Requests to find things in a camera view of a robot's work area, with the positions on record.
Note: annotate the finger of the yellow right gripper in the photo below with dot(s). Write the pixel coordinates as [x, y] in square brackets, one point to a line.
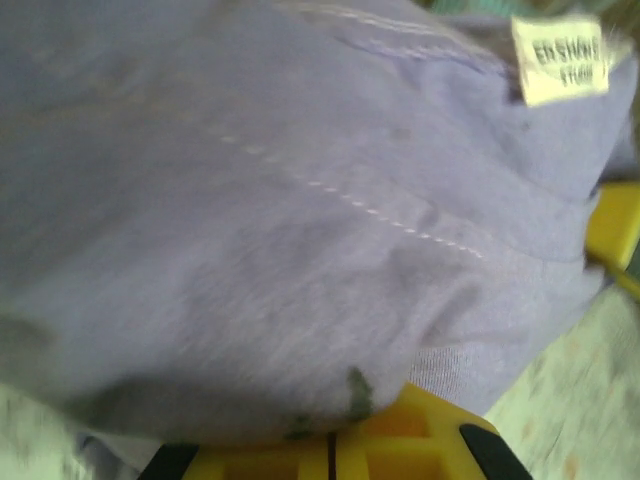
[620, 225]

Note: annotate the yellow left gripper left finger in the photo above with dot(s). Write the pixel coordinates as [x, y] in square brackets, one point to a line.
[260, 462]

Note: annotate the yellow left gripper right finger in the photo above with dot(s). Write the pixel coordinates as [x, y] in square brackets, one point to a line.
[400, 450]

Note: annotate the purple printed t-shirt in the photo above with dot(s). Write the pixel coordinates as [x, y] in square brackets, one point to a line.
[250, 200]

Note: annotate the floral tablecloth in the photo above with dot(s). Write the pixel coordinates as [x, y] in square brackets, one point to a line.
[575, 400]

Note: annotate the light blue plastic basket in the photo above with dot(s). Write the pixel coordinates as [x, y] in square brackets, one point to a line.
[475, 6]

